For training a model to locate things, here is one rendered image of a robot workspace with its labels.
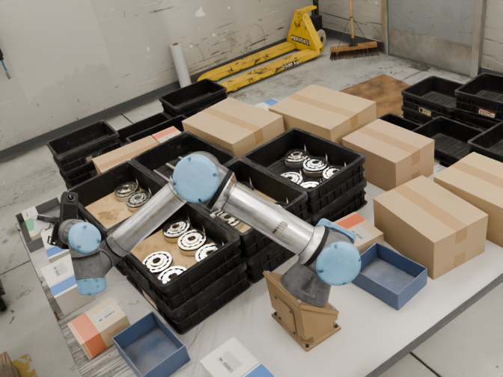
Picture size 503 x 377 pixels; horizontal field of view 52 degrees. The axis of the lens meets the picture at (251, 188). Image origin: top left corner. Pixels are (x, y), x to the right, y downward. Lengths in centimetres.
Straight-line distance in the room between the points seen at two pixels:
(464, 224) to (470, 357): 88
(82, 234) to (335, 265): 65
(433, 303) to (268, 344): 52
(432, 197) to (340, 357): 64
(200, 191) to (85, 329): 70
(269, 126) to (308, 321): 109
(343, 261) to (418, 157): 90
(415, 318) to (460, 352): 85
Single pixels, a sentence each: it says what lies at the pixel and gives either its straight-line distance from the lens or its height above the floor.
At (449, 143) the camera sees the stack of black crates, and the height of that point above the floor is 38.
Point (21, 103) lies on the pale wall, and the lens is 494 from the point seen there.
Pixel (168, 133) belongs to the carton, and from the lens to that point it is 256.
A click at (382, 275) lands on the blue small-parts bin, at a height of 70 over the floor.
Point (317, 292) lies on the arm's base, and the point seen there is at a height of 88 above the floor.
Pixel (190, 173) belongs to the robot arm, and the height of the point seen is 131.
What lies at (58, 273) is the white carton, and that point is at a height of 79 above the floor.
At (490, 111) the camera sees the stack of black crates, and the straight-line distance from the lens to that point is 309.
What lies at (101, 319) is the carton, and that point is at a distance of 179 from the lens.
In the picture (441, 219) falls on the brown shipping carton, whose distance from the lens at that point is 176.
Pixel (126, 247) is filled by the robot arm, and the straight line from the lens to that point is 152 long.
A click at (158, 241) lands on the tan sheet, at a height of 83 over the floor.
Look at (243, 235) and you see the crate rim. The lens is 166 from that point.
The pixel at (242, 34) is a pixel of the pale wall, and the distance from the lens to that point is 560.
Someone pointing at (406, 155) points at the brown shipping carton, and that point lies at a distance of 208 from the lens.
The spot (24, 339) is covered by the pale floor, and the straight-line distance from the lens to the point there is 309.
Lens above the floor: 196
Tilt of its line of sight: 34 degrees down
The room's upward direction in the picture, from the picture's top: 12 degrees counter-clockwise
